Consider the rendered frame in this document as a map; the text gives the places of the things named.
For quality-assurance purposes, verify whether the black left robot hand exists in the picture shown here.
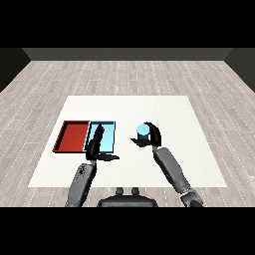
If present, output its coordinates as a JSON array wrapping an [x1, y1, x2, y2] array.
[[85, 123, 121, 162]]

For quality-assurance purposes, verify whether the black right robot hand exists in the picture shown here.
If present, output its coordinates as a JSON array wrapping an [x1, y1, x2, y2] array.
[[129, 122, 162, 148]]

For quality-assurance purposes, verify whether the small blue can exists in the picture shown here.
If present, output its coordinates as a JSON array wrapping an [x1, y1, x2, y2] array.
[[135, 123, 151, 140]]

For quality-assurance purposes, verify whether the light blue shallow open box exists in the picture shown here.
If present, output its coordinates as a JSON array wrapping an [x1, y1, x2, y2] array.
[[84, 120, 117, 154]]

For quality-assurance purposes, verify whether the red shallow open box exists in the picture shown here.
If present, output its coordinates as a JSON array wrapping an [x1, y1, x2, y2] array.
[[52, 120, 91, 154]]

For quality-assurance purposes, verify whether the dark grey robot body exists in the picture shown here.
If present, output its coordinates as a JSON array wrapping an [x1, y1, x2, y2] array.
[[97, 187, 159, 208]]

